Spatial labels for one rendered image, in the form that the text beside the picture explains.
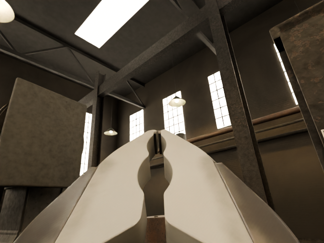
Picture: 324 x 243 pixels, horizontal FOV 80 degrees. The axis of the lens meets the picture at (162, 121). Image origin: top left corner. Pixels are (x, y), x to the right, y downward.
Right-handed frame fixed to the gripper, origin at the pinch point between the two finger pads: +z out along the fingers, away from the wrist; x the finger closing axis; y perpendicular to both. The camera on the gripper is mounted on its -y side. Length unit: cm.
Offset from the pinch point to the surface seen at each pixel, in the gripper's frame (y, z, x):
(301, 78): 16, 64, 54
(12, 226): 167, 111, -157
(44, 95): 60, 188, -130
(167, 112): 397, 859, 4
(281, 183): 435, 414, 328
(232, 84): 105, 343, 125
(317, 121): 28, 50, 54
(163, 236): 243, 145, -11
